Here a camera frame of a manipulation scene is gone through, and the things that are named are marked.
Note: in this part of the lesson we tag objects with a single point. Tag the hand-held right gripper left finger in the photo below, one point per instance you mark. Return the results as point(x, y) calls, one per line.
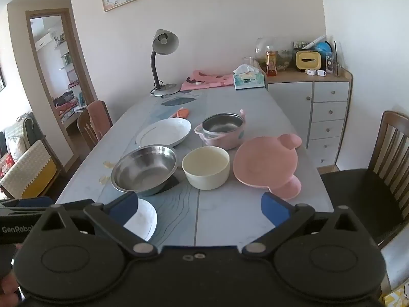
point(123, 206)

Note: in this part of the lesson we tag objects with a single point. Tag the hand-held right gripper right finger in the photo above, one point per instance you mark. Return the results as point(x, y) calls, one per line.
point(274, 209)

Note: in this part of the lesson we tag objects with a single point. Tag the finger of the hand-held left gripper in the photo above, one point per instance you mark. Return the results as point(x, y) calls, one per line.
point(32, 202)

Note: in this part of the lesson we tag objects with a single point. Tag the small white round plate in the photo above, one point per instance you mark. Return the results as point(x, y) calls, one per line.
point(145, 219)

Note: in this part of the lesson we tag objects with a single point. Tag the stainless steel bowl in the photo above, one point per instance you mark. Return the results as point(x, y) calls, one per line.
point(145, 169)

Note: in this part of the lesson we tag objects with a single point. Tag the pink bear-shaped plate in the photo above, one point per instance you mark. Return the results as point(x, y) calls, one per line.
point(265, 163)

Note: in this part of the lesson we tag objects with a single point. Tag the cream bowl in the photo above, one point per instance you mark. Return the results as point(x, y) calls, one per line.
point(206, 169)

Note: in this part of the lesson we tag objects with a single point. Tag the white oval plate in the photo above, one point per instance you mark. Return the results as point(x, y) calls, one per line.
point(163, 131)

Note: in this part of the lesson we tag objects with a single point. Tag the pink pot with steel lining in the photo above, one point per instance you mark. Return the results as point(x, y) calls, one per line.
point(222, 131)

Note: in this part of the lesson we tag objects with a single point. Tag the person's left hand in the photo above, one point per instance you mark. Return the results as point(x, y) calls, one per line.
point(6, 291)

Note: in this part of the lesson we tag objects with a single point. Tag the yellow translucent sticker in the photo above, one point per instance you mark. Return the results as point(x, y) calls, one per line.
point(108, 164)
point(104, 179)

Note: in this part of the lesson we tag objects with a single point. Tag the sofa with knitted blanket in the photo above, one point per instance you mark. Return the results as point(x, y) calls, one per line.
point(25, 166)

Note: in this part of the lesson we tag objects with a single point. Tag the wooden chair with black seat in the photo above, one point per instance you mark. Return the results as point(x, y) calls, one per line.
point(361, 195)

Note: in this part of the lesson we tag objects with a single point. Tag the wooden chair with pink cloth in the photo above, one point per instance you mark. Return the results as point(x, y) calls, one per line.
point(96, 121)

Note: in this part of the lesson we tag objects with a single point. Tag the white sideboard with drawers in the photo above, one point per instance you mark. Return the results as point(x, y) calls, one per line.
point(319, 115)

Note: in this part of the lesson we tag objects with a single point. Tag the orange tape measure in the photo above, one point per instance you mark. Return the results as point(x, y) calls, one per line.
point(182, 113)

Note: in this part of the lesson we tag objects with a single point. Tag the wooden framed mirror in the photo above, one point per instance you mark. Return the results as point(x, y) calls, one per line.
point(60, 80)

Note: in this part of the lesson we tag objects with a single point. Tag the tissue box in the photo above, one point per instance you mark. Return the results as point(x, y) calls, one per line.
point(249, 79)

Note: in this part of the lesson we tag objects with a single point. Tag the white charger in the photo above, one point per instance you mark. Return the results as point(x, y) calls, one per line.
point(321, 73)
point(310, 71)

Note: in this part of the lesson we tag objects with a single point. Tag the orange bottle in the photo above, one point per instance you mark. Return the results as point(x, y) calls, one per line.
point(271, 64)

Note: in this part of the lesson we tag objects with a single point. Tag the pink printed cloth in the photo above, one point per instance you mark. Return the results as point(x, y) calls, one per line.
point(207, 80)

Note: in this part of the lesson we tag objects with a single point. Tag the clear glass cup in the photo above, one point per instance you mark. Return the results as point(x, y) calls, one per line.
point(248, 61)

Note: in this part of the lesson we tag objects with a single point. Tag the yellow printed box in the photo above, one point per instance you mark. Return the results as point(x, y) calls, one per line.
point(397, 295)

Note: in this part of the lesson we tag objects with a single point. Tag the yellow tissue holder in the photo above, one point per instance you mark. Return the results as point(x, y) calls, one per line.
point(307, 60)

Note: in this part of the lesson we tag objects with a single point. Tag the glass fish bowl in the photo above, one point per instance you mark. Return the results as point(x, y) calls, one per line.
point(281, 52)

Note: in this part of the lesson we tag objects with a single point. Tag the blue globe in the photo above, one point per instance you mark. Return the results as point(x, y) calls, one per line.
point(323, 47)

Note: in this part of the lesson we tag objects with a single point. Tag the grey desk lamp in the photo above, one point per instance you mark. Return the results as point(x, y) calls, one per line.
point(164, 41)

